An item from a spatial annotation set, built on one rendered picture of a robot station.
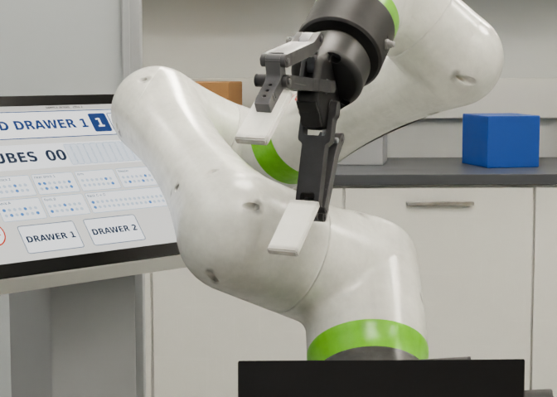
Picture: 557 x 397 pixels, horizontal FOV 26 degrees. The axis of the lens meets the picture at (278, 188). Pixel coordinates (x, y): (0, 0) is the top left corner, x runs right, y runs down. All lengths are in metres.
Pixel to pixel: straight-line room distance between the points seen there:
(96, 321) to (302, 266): 0.70
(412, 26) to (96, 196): 0.68
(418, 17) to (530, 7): 3.38
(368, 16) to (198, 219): 0.27
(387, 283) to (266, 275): 0.13
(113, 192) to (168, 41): 2.74
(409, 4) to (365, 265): 0.28
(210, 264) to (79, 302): 0.65
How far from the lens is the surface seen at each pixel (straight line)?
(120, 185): 1.85
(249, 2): 4.55
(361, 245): 1.29
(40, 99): 1.90
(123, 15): 2.55
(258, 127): 1.05
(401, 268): 1.31
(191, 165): 1.33
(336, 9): 1.23
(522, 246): 3.99
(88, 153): 1.86
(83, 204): 1.79
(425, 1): 1.31
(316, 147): 1.18
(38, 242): 1.72
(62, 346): 1.86
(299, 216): 1.16
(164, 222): 1.85
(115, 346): 1.92
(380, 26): 1.23
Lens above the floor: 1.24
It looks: 6 degrees down
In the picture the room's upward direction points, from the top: straight up
